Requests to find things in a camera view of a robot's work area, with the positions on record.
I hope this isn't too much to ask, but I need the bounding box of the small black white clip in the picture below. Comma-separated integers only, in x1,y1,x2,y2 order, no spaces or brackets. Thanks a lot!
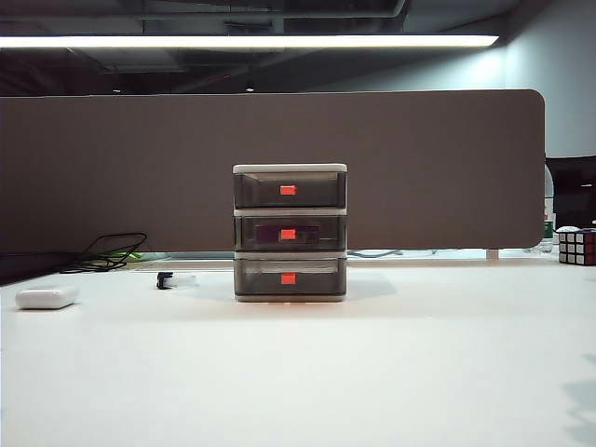
156,271,196,290

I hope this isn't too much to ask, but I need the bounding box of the black cable bundle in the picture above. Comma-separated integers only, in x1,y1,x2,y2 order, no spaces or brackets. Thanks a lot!
60,231,148,274

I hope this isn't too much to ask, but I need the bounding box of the Rubik's cube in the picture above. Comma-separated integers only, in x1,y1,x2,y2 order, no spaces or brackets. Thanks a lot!
558,227,596,267

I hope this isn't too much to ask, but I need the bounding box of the long ceiling light strip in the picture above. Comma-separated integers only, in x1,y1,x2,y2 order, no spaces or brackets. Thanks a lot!
0,34,500,48

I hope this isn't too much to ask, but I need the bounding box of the purple white napkin pack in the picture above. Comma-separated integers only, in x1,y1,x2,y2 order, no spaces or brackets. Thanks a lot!
254,224,321,244

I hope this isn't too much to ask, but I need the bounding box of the clear bottle green label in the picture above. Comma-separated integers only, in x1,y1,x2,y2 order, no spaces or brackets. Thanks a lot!
542,165,558,243

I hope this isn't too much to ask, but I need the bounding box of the grey drawer at cabinet base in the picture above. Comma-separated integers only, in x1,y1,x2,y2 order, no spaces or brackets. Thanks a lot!
234,258,348,298

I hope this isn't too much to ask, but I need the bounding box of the transparent drawer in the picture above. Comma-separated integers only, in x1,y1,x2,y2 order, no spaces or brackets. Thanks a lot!
235,215,348,251

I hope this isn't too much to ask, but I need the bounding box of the brown desk partition panel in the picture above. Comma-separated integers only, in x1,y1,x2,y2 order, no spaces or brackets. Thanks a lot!
0,88,546,253

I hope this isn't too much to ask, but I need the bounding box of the white drawer cabinet frame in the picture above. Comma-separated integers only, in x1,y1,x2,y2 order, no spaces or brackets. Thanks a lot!
231,162,349,304

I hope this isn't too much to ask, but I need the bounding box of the white rounded case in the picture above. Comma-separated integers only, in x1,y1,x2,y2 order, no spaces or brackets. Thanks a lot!
15,285,80,311

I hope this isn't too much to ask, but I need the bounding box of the grey cable behind partition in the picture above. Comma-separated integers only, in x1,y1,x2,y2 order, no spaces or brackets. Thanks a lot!
349,249,404,259

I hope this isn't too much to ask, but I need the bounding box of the grey drawer under cabinet lid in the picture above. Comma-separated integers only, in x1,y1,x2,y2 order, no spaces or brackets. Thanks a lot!
233,171,348,210

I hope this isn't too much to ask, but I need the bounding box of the black monitor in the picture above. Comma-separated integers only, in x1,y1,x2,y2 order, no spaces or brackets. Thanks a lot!
545,156,596,229

